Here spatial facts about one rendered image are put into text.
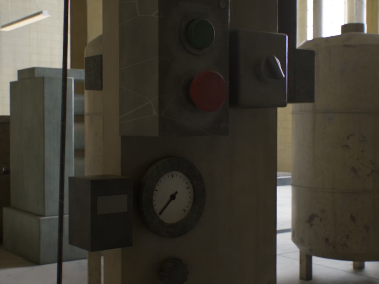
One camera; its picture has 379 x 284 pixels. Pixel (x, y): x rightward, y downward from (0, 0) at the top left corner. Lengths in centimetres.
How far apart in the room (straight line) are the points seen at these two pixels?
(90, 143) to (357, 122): 244
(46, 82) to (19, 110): 75
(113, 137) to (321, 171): 494
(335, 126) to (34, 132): 325
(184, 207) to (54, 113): 602
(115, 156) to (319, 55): 498
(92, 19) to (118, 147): 756
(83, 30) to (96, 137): 424
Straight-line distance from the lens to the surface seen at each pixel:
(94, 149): 409
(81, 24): 825
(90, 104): 415
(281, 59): 71
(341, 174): 550
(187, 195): 69
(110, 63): 67
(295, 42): 91
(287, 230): 727
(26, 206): 716
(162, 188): 67
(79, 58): 826
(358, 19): 1008
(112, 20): 68
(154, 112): 59
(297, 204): 583
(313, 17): 935
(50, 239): 673
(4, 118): 790
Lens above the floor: 148
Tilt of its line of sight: 2 degrees down
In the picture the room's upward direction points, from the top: straight up
